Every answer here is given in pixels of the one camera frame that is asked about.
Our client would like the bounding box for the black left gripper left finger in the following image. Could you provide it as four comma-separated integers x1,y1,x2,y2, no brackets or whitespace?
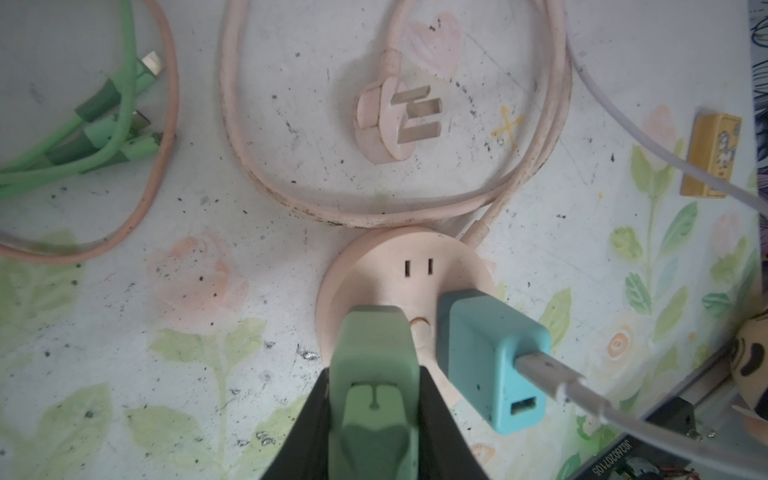
261,368,331,480

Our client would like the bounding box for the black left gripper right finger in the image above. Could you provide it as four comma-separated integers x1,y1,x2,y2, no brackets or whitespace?
418,366,489,480

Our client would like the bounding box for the green USB charger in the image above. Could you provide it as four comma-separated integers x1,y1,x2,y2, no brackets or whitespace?
328,306,420,479

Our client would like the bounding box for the teal USB charger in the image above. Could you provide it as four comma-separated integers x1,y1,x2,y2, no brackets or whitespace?
436,289,552,435

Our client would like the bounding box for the lilac USB cable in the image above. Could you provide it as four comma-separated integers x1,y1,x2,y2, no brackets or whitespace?
514,0,768,480

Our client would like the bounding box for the green USB cable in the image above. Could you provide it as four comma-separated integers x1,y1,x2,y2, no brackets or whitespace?
0,0,164,199

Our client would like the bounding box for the pink three-pin plug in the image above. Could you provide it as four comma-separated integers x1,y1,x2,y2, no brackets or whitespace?
353,76,443,165

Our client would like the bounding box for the pink round power socket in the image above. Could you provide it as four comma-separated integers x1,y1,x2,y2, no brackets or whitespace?
315,227,495,407

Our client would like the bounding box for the yellow square sticker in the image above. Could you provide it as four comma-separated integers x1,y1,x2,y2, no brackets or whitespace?
687,113,742,182

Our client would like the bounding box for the pink round socket cable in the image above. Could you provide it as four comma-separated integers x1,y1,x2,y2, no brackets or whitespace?
218,0,574,250

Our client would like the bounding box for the pink multi-head USB cable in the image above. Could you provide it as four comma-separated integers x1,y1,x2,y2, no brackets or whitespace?
0,0,181,265

